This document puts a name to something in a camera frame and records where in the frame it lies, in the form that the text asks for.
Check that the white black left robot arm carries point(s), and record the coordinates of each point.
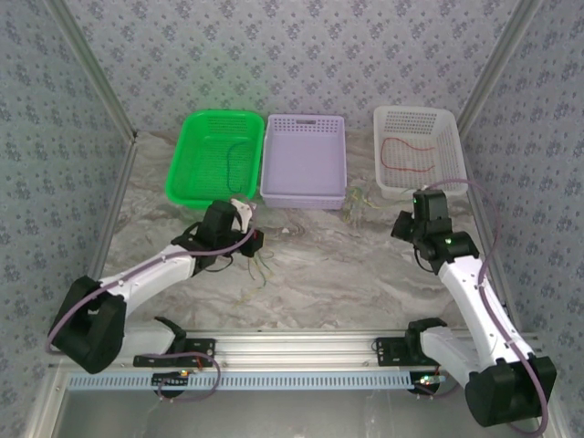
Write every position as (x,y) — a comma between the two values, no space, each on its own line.
(146,274)

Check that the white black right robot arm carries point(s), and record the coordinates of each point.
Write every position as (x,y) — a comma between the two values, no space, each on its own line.
(465,292)

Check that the green perforated plastic basket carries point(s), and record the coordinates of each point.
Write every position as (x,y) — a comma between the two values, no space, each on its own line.
(196,155)

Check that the white perforated plastic basket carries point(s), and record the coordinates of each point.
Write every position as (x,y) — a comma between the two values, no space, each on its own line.
(410,123)

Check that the purple perforated plastic basket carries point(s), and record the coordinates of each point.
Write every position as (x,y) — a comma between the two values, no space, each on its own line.
(301,159)

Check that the small black circuit board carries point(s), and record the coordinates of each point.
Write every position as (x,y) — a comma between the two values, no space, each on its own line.
(426,383)
(171,381)

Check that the grey metal panel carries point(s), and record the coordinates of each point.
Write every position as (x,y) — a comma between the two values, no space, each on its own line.
(292,415)

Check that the aluminium side rail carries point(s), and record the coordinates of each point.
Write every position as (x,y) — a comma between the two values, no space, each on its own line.
(116,201)
(479,201)

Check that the aluminium front frame rail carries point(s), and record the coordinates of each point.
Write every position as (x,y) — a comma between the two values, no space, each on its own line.
(292,349)

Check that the aluminium frame post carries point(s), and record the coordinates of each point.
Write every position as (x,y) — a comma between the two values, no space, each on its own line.
(91,68)
(499,64)

